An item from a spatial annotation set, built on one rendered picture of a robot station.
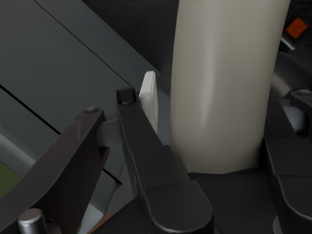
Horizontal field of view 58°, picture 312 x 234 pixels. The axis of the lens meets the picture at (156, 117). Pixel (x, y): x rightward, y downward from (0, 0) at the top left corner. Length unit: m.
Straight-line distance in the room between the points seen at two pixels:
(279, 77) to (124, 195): 0.77
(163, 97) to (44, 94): 0.71
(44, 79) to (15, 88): 0.07
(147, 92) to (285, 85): 0.96
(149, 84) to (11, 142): 0.16
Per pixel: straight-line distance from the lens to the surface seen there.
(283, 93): 1.10
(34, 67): 0.43
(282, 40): 0.76
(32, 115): 0.34
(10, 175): 0.30
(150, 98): 0.15
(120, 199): 1.27
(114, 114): 0.15
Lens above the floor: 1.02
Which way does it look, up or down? 70 degrees down
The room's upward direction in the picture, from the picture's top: 165 degrees counter-clockwise
